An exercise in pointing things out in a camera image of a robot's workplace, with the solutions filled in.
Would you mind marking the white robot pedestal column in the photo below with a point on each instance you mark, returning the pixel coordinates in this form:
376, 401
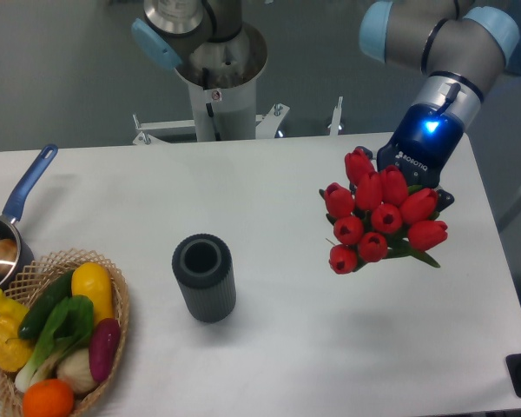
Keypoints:
217, 55

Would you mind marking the orange fruit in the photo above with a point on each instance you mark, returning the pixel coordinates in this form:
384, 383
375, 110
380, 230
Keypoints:
51, 397

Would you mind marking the green bok choy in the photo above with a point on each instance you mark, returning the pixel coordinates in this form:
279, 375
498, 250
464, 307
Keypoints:
68, 327

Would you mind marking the yellow bell pepper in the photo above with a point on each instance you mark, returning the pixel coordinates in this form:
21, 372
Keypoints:
14, 351

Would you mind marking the woven wicker basket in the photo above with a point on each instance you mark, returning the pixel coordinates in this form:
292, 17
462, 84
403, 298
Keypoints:
30, 283

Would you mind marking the dark grey ribbed vase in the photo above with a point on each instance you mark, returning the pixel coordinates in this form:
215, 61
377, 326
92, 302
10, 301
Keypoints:
203, 268

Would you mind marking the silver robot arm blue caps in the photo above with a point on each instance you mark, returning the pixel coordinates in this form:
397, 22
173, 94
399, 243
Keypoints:
461, 49

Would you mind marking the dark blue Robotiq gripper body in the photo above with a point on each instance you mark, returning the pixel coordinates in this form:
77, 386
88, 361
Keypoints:
421, 145

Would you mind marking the purple eggplant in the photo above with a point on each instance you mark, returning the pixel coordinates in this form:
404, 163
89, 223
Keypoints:
102, 347

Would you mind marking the red tulip bouquet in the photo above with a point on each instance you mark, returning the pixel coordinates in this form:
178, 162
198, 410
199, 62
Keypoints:
379, 216

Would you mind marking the bread roll in pan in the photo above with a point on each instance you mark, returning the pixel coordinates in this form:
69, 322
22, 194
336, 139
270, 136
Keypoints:
8, 256

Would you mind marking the blue handled saucepan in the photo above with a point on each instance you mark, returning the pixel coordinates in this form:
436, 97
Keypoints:
13, 210

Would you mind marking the white garlic bulb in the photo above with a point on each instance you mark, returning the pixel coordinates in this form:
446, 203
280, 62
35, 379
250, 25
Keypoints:
75, 371

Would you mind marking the yellow squash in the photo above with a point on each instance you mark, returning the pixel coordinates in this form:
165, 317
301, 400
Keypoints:
93, 281

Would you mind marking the white metal base frame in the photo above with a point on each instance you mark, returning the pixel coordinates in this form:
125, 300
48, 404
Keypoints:
267, 126

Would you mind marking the green cucumber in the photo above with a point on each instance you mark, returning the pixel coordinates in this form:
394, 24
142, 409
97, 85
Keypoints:
35, 320

